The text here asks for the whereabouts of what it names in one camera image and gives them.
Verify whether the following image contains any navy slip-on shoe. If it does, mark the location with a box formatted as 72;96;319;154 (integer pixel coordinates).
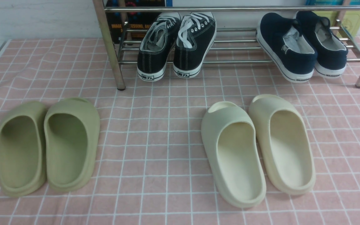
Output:
295;11;348;79
256;12;318;83

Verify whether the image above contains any metal shoe rack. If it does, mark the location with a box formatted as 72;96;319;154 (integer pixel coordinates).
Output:
93;0;360;91

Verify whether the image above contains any cream left slide sandal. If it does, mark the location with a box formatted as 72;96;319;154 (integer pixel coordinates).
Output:
201;101;266;208

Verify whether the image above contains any cream slide sandal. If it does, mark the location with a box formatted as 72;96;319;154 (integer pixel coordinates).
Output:
201;101;266;208
248;94;316;195

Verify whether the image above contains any pink checkered tablecloth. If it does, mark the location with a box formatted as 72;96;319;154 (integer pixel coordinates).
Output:
0;39;360;225

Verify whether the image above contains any black left canvas sneaker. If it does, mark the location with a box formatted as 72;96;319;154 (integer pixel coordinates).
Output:
137;12;181;82

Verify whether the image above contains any black canvas sneaker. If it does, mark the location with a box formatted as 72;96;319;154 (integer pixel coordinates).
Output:
173;12;217;78
137;12;181;82

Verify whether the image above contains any black right canvas sneaker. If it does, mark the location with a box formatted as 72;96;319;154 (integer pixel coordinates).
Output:
173;12;217;78

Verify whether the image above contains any dark printed box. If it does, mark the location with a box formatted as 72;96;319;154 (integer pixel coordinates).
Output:
106;0;173;44

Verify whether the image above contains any cream right slide sandal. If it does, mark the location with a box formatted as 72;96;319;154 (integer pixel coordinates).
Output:
248;94;316;195

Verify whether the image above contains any green right slide sandal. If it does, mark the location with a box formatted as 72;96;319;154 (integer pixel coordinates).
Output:
44;97;100;192

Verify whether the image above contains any green slide sandal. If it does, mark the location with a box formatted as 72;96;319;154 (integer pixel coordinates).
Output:
0;101;47;198
44;97;100;192

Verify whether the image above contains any green left slide sandal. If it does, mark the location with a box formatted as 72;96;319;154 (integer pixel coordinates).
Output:
0;101;47;198

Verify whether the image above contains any yellow green box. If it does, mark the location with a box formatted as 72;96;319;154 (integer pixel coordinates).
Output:
306;0;360;37

